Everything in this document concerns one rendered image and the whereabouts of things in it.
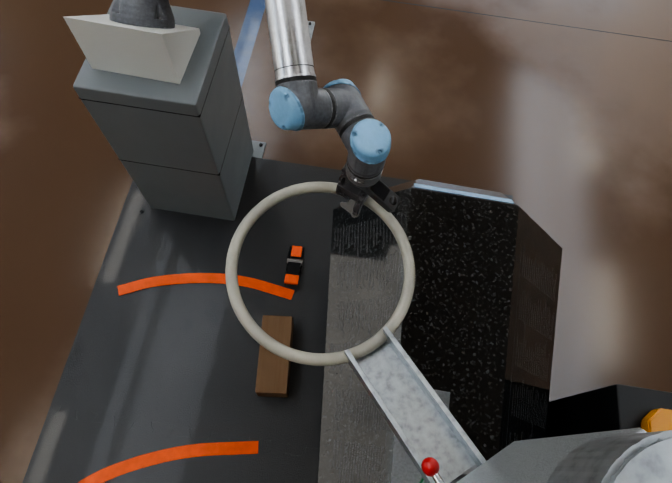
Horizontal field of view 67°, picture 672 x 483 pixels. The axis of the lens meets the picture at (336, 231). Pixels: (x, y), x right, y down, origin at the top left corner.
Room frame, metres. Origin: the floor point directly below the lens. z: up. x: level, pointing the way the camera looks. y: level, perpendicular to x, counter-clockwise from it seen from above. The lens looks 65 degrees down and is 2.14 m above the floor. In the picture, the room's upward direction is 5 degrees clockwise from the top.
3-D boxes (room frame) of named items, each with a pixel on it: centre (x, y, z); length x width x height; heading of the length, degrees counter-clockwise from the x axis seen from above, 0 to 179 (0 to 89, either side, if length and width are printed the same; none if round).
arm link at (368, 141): (0.66, -0.06, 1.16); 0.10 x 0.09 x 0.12; 31
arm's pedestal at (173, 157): (1.19, 0.65, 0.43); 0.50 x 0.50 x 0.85; 86
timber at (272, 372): (0.37, 0.20, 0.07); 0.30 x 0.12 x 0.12; 2
